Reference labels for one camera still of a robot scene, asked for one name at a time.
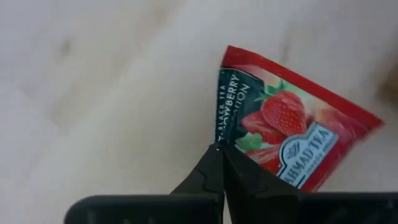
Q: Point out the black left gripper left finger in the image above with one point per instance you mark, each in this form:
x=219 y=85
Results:
x=206 y=177

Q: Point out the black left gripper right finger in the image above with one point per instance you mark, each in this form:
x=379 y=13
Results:
x=248 y=180

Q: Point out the red strawberry tea packet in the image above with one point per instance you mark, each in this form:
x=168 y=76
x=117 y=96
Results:
x=286 y=112

